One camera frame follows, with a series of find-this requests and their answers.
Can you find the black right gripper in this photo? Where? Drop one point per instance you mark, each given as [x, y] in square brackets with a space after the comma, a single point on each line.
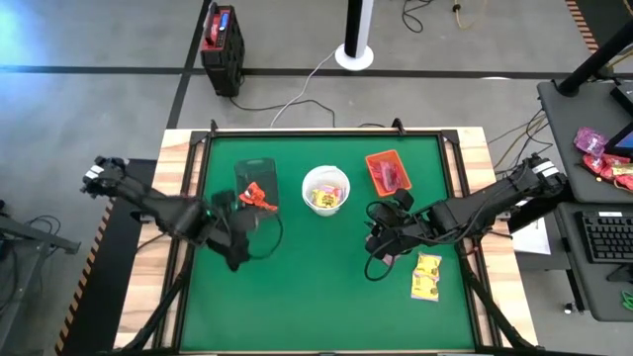
[400, 227]

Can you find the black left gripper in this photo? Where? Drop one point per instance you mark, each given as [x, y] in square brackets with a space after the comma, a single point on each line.
[226, 228]

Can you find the orange candy pack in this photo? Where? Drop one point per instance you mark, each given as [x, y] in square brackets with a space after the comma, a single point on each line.
[250, 190]
[270, 205]
[259, 199]

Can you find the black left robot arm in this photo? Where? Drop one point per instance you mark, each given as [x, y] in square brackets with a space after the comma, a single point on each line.
[148, 200]

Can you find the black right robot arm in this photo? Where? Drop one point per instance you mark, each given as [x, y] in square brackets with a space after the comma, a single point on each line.
[484, 200]

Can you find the red candy bag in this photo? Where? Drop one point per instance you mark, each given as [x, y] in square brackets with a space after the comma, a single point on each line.
[615, 160]
[592, 163]
[626, 182]

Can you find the purple candy bag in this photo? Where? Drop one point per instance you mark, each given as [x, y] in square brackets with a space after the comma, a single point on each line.
[590, 141]

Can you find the yellow candy bag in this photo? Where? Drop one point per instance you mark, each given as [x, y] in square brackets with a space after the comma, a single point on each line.
[624, 170]

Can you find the clear plastic bin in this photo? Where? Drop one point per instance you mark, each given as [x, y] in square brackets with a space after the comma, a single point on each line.
[254, 170]

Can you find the orange rectangular bucket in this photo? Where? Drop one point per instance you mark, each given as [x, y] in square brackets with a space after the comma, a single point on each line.
[370, 163]

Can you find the white round bucket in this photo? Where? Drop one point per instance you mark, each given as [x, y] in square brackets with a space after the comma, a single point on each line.
[321, 177]

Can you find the green table mat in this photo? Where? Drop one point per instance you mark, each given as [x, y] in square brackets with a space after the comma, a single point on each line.
[297, 321]

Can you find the black mat yellow striped edge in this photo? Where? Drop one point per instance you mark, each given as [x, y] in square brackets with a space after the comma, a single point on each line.
[99, 267]

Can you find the white paper sheet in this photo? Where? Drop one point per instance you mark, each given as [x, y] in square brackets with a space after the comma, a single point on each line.
[531, 240]

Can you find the black red crate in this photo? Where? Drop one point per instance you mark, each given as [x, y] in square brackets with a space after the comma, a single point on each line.
[222, 49]

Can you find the black white pole stand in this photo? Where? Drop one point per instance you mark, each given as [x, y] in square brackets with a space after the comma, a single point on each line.
[357, 29]

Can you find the gray metal stand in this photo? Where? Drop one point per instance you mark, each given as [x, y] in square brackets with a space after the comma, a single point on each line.
[29, 238]

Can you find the gray desk top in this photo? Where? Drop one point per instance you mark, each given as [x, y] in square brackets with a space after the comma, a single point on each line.
[569, 123]

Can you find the gray keyboard desk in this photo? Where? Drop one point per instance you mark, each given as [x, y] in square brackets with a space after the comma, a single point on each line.
[593, 289]

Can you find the black keyboard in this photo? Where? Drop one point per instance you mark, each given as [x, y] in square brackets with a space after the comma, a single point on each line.
[608, 237]

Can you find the tablet with blue screen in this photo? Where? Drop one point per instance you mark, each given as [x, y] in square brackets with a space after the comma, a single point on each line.
[624, 142]

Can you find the black slanted pole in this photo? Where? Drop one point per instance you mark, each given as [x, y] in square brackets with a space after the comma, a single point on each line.
[598, 58]

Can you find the black flat device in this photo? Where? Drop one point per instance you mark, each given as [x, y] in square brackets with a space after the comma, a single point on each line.
[624, 96]

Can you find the black metal table frame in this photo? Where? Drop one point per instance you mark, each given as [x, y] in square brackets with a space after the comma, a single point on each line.
[321, 132]

